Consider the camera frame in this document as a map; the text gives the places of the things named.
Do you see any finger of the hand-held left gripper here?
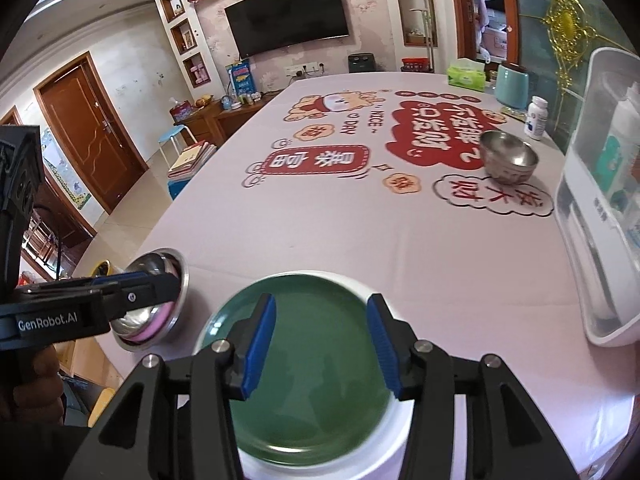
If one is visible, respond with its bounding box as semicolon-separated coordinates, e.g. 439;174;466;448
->
92;270;153;285
102;272;182;320

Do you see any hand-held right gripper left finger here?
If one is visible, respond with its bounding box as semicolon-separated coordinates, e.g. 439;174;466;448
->
87;294;278;480

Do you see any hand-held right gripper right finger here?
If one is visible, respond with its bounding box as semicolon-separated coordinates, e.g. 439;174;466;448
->
366;294;578;480

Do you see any pink steel bowl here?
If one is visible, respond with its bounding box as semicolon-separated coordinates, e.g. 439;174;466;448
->
120;255;183;343

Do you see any large steel bowl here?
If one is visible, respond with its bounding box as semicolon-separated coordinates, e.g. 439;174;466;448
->
111;247;190;347

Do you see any green plate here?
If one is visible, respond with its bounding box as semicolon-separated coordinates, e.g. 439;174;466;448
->
205;272;401;466

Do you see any white plate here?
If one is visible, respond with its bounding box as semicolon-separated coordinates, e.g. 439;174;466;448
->
192;270;416;480

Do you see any person's left hand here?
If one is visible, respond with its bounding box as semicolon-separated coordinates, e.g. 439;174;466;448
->
0;345;67;427

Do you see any stack of books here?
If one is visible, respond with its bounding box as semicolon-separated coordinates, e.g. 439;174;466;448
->
167;142;217;178

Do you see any brown wooden door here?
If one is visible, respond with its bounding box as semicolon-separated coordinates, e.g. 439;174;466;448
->
34;52;147;215

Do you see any white round stool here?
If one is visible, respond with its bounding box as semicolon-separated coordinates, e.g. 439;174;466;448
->
158;127;198;166

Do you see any wooden side desk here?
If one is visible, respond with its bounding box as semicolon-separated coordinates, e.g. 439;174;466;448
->
172;91;286;146

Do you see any white cabinet with clear lid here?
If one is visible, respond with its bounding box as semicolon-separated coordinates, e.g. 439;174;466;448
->
556;47;640;348

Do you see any small steel bowl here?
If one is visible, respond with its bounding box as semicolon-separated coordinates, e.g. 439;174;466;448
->
480;130;540;186

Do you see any blue printed box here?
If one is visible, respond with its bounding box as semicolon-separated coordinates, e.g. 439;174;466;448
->
225;61;253;95

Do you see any white pill bottle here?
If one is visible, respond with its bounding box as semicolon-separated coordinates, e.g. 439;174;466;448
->
524;96;549;141

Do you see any green tissue pack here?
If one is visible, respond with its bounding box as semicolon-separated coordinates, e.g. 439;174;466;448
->
446;60;487;92

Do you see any black air fryer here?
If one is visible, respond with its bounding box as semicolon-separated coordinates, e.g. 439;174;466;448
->
347;52;377;75

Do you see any teal kettle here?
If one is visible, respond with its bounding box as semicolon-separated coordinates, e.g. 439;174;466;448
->
495;62;531;111

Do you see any white bottle with teal label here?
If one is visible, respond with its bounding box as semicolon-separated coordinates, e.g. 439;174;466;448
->
602;85;640;201

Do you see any black television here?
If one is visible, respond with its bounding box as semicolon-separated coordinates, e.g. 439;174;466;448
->
224;0;350;59

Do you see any golden door ornament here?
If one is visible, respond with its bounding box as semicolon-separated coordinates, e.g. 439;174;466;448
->
542;0;613;91

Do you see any wall poster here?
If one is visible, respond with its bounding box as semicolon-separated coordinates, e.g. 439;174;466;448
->
40;127;93;211

